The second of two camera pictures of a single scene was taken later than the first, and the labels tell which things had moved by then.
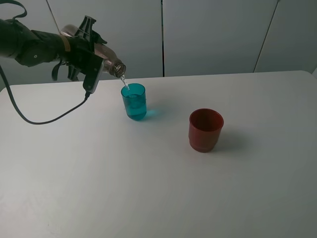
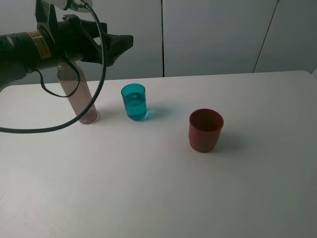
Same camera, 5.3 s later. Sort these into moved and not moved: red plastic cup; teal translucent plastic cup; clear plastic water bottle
Moved: clear plastic water bottle
Not moved: red plastic cup; teal translucent plastic cup
